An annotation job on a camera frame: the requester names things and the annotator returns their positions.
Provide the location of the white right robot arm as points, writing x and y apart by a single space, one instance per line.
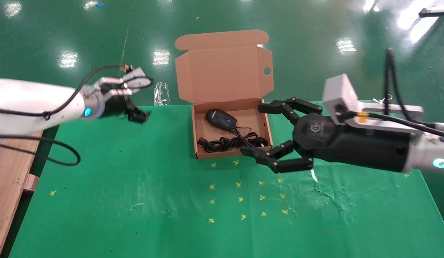
429 154

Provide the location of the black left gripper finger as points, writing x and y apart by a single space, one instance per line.
138 107
138 117

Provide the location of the large green table cloth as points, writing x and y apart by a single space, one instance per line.
136 197

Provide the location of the brown wooden board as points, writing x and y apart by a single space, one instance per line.
7 186

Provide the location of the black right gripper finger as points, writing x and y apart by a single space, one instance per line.
279 163
290 105

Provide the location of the crumpled clear plastic wrap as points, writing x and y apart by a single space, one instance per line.
162 93

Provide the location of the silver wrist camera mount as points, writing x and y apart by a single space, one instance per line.
340 93
136 80

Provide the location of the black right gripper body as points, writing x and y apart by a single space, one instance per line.
351 143

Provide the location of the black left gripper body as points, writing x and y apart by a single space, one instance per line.
116 105

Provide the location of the silver binder clip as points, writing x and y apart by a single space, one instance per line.
380 100

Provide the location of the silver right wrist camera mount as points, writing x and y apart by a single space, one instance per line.
340 93

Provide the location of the open brown cardboard box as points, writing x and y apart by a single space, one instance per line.
222 71

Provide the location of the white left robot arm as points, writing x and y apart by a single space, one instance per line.
28 104

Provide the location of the grey metal table foot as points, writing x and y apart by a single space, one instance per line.
435 12

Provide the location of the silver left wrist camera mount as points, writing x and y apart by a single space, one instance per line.
136 80

